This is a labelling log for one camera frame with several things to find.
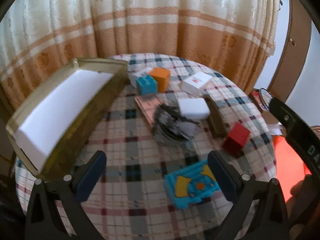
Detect red toy block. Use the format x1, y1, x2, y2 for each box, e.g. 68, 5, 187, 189
222, 122, 251, 158

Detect blue puzzle toy tray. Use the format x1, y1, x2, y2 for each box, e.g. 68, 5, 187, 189
164, 160, 220, 209

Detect brown wooden comb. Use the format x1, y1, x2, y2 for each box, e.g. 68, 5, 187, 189
203, 95, 227, 138

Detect white rounded box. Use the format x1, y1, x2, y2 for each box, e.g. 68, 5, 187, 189
178, 98, 210, 120

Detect white box red seal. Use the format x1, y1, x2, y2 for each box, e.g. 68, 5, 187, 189
181, 72, 213, 97

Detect orange cube block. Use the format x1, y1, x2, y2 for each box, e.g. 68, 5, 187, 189
149, 67, 171, 93

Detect teal toy brick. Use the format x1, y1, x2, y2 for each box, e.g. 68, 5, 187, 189
136, 75, 158, 95

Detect orange cloth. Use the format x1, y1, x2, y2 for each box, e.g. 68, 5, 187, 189
272, 135, 311, 202

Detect round cookie tin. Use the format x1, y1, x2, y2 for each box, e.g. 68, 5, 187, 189
258, 88, 273, 111

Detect red snack package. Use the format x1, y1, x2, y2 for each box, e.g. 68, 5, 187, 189
249, 90, 265, 113

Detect brown wooden door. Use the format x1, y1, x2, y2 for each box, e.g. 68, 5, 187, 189
268, 0, 311, 102

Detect gold metal tin tray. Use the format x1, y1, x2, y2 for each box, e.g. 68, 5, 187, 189
6, 58, 129, 180

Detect plaid tablecloth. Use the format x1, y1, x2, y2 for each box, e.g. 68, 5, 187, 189
15, 52, 278, 240

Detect cream and tan curtain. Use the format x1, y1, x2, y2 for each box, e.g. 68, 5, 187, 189
1, 0, 279, 111

